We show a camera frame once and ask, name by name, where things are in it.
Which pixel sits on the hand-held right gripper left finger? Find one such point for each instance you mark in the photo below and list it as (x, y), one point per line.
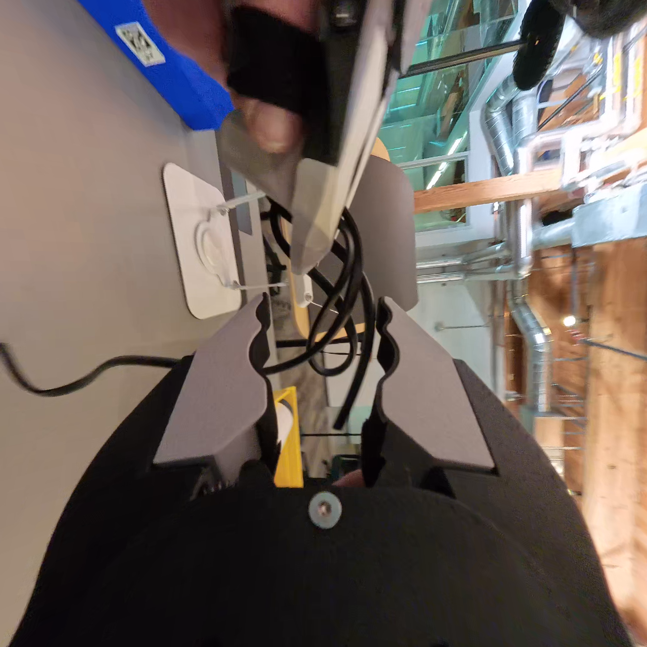
(212, 404)

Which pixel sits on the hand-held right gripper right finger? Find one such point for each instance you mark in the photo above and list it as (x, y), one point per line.
(435, 404)

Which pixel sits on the black board with wooden rim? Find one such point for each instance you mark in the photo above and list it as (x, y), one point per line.
(389, 233)

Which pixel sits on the large silver ceiling duct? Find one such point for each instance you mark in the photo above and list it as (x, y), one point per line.
(612, 217)

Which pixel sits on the wooden ceiling beam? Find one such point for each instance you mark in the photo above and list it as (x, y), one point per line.
(485, 190)

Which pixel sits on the large blue bin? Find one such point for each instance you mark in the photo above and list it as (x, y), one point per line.
(152, 61)

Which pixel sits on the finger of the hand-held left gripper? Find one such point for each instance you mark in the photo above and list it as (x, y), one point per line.
(324, 212)

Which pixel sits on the silver ceiling pipe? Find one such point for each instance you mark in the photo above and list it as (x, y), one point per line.
(521, 202)

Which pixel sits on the person's left hand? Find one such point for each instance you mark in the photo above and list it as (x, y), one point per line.
(192, 40)

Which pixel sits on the yellow bin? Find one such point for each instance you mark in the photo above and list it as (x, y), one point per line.
(288, 455)

